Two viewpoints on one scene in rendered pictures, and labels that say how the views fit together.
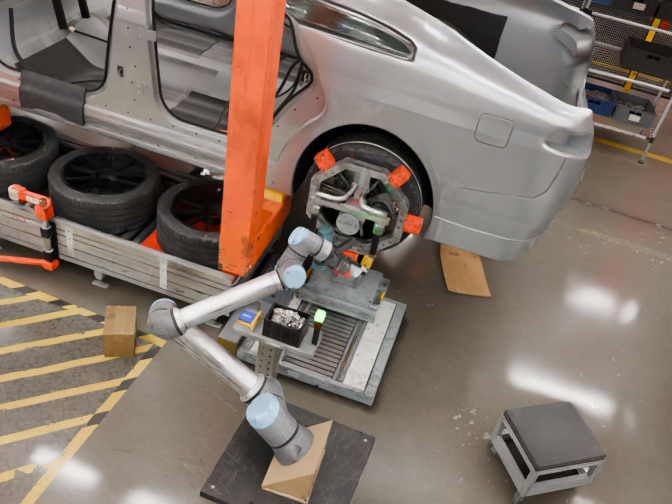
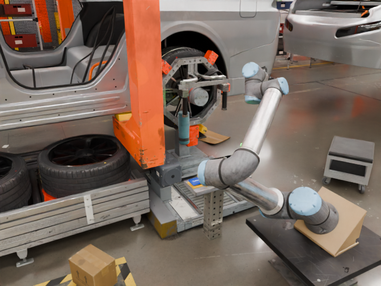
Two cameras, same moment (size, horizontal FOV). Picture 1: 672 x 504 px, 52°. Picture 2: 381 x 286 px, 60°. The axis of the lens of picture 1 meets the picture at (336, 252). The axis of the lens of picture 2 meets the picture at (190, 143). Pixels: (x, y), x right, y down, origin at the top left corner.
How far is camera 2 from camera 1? 2.33 m
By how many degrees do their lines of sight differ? 35
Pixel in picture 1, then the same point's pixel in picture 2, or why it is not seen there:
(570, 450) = (367, 148)
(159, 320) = (241, 161)
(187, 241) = (94, 173)
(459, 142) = (233, 22)
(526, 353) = (272, 147)
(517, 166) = (262, 25)
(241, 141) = (147, 42)
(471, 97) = not seen: outside the picture
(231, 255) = (152, 151)
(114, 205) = (9, 184)
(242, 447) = (290, 248)
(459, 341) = not seen: hidden behind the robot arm
